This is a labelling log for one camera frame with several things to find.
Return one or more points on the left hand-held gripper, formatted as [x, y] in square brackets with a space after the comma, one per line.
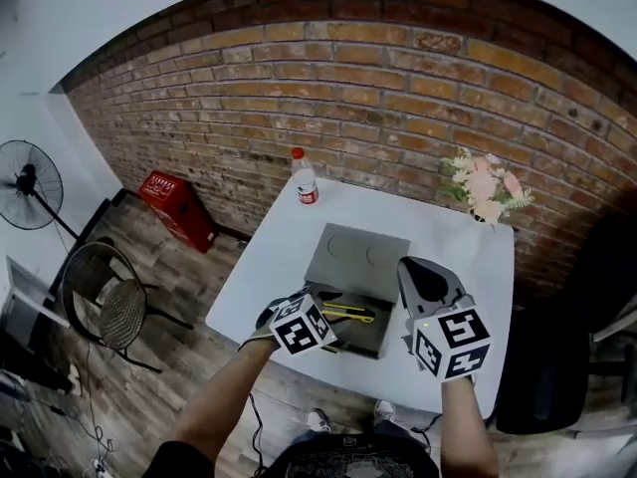
[298, 326]

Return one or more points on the white power strip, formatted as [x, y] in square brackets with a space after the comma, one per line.
[98, 466]

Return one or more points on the person's shoe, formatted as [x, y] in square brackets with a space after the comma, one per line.
[384, 412]
[318, 421]

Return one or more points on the white desk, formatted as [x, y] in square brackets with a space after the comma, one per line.
[30, 297]

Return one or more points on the person's left shoe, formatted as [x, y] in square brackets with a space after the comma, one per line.
[318, 421]

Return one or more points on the white vase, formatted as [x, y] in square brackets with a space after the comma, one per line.
[482, 218]

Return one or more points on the pale pink flower bouquet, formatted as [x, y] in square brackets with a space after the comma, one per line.
[485, 187]

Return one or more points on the black office chair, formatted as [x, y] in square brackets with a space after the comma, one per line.
[547, 366]

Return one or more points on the person's left forearm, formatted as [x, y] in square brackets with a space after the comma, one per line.
[224, 396]

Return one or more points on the person's black shirt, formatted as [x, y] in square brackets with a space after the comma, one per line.
[348, 458]

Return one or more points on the person's right shoe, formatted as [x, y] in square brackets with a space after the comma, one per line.
[384, 412]

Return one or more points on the person's right forearm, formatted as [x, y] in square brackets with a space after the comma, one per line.
[463, 426]

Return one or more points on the black standing fan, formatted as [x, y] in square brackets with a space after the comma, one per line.
[27, 182]

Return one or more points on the clear bottle with red cap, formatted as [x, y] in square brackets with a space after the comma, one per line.
[304, 182]

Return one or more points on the grey box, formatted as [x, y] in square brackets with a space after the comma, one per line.
[358, 257]

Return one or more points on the red plastic crate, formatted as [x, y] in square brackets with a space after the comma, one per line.
[174, 207]

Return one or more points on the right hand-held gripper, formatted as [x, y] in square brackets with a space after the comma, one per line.
[448, 341]

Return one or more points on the yellow and black utility knife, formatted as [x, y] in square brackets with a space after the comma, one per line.
[343, 310]

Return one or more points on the dark wicker chair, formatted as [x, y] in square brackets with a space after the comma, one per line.
[119, 307]

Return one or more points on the small yellow stick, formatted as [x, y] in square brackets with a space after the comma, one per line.
[331, 349]

